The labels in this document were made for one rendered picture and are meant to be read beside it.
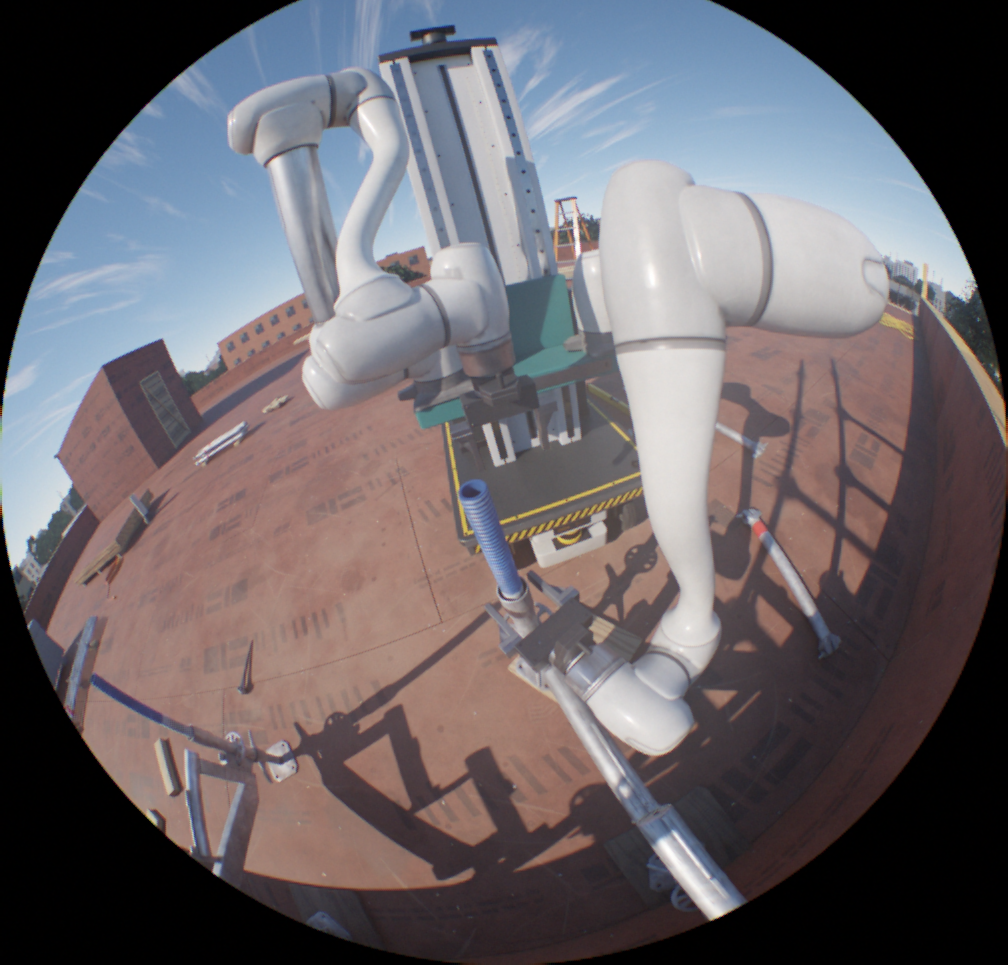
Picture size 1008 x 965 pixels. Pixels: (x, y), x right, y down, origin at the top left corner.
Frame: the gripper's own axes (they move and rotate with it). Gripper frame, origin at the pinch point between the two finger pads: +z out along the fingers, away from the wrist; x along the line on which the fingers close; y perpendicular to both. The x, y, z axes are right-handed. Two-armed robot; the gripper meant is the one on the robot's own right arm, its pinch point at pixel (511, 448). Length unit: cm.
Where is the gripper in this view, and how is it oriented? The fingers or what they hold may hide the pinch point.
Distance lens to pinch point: 62.5
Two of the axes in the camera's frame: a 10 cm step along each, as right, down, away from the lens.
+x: -9.5, 3.1, -0.5
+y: -2.2, -5.6, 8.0
